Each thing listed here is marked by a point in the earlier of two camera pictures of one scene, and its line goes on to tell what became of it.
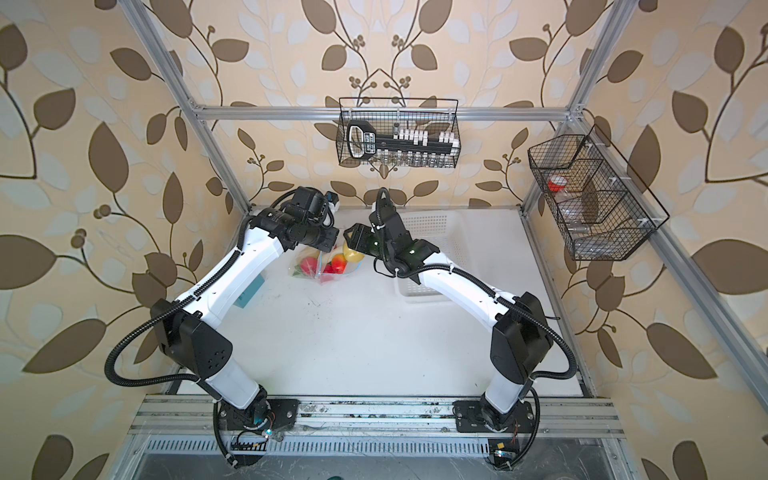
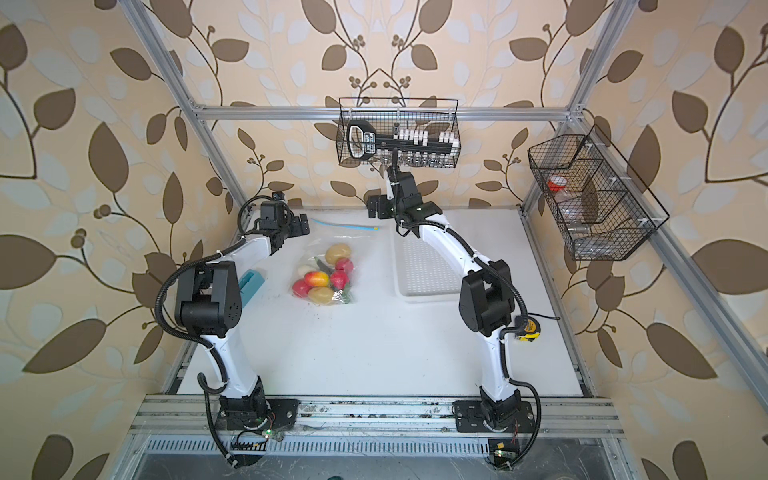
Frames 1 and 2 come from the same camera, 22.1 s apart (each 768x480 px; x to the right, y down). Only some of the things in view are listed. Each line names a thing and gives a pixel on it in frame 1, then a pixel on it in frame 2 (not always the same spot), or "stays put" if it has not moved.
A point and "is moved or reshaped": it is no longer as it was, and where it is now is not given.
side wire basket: [603, 209] stays put
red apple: [309, 265] -> [300, 288]
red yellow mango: [338, 263] -> [316, 279]
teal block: [249, 293] stays put
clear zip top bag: [324, 266] is moved or reshaped
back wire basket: [400, 132] stays put
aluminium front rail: [377, 417] stays put
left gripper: [327, 243] -> [297, 229]
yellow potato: [350, 254] is moved or reshaped
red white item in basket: [557, 183] stays put
